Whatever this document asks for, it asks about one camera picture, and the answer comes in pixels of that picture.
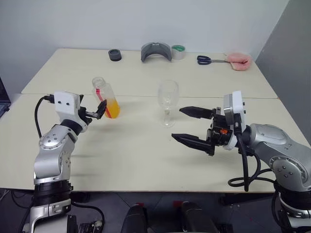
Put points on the grey curved visor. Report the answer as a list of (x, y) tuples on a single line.
[(155, 49)]

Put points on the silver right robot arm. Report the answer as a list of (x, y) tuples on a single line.
[(279, 150)]

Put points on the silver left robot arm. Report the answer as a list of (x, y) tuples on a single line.
[(52, 155)]

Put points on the black floor box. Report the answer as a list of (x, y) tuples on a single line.
[(72, 224)]

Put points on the tape roll with green core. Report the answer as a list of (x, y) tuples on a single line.
[(179, 52)]

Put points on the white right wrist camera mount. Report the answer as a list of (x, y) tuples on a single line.
[(236, 104)]

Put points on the dark rounded shape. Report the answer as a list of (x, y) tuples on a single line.
[(134, 218), (194, 216)]

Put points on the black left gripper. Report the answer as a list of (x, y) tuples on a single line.
[(83, 114)]

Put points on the pink plush cloth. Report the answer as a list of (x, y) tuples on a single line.
[(239, 61)]

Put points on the black tape roll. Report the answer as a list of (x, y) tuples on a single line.
[(114, 55)]

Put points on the dark laptop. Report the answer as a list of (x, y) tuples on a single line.
[(3, 97)]

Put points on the plastic bottle orange juice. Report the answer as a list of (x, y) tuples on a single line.
[(113, 106)]

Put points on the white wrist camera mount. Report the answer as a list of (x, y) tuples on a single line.
[(65, 104), (236, 104)]

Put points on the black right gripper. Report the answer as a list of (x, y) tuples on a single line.
[(217, 136)]

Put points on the clear wine glass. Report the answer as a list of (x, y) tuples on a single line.
[(168, 91)]

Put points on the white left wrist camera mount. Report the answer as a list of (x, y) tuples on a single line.
[(65, 104)]

